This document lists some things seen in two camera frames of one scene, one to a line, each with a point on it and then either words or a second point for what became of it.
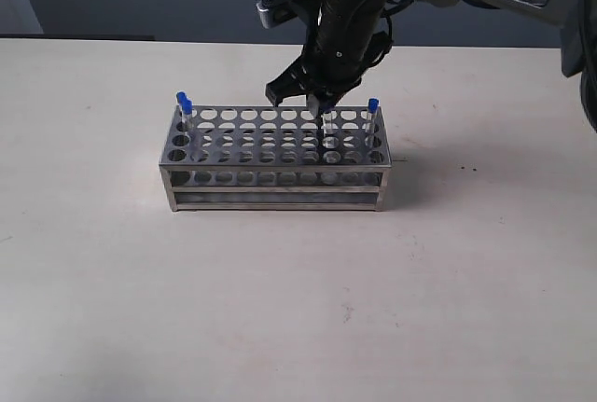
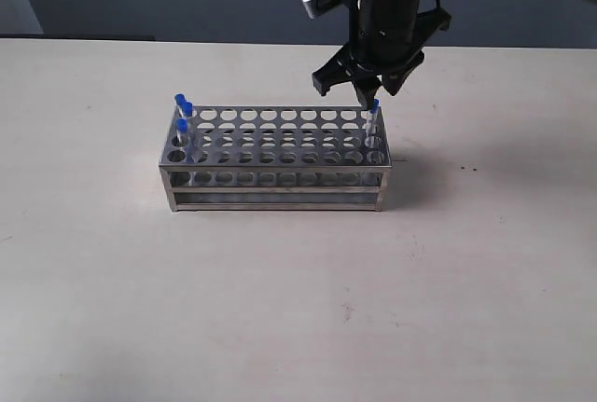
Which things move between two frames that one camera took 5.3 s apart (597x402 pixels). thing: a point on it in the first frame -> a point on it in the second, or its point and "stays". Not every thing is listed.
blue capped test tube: [329, 122] -> [182, 129]
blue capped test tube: [372, 121] stays
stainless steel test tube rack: [276, 159] stays
